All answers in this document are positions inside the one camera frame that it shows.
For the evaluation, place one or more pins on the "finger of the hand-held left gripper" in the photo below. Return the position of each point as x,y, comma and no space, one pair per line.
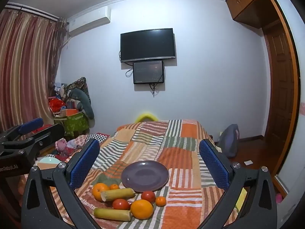
31,124
51,133

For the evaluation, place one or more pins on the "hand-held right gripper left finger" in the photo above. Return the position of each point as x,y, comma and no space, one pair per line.
84,164

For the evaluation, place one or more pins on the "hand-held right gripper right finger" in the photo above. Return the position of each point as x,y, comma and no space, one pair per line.
213,164

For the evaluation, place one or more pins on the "large orange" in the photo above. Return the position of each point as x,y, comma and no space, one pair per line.
99,190
141,209

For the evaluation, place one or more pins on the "small tangerine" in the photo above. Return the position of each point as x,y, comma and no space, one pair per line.
160,201
114,186

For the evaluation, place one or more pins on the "red tomato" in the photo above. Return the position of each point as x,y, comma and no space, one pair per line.
121,204
148,196

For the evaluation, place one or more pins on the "purple plate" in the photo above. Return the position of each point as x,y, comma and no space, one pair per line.
144,176

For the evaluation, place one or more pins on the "red flat case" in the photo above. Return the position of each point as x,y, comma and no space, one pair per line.
44,128

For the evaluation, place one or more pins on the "pink cloth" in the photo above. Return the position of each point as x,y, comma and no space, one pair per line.
65,146

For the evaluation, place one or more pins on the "green storage box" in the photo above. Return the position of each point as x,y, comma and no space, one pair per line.
76,124

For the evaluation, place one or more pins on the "light green bowl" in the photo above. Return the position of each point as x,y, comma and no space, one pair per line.
48,160

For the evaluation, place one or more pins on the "orange box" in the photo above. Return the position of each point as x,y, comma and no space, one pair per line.
69,112

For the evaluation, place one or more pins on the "red bag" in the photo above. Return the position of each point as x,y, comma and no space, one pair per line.
56,104

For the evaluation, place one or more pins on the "checkered cloth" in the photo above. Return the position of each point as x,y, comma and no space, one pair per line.
101,137

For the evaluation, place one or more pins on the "white paper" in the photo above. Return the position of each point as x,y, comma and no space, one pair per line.
248,162

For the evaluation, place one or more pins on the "striped patchwork blanket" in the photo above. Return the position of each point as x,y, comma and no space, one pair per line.
181,148

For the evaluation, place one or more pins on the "yellow bed sheet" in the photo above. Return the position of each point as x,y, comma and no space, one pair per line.
241,199

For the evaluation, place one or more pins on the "striped curtain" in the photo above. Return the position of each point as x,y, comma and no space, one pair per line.
23,71

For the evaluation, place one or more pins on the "dark floral cushion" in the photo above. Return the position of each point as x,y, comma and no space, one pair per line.
79,83

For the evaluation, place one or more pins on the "pink toy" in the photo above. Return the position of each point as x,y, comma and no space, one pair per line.
278,198

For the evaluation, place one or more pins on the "wooden door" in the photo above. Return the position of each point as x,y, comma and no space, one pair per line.
280,83

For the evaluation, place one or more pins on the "white air conditioner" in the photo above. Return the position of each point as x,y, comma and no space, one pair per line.
89,20

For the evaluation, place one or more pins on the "wooden overhead cabinet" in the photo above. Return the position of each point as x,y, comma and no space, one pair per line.
250,2

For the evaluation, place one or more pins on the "small black wall monitor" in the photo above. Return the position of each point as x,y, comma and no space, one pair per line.
148,72

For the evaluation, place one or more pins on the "curtain rail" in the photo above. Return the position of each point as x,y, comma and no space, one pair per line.
31,10

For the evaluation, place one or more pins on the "black wall television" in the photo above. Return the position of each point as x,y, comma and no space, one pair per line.
148,44

